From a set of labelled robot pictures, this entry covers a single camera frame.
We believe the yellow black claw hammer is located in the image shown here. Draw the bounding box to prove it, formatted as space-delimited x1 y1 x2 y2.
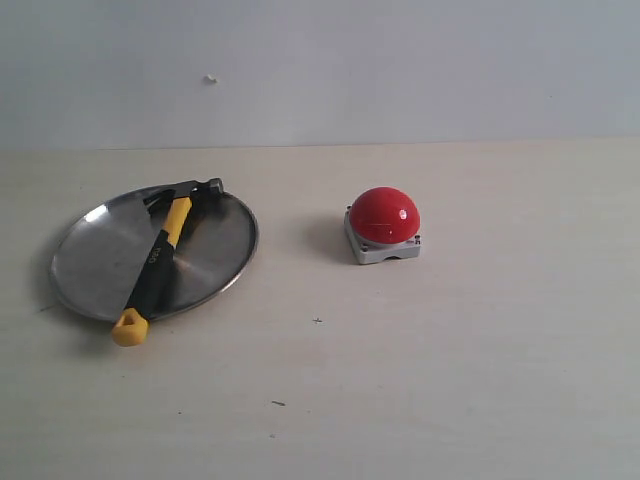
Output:
111 178 224 347

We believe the red dome push button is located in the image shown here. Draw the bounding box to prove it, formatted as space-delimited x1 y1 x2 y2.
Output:
344 186 421 265

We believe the round stainless steel plate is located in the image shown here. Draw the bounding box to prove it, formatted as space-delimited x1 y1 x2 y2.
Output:
50 185 259 324

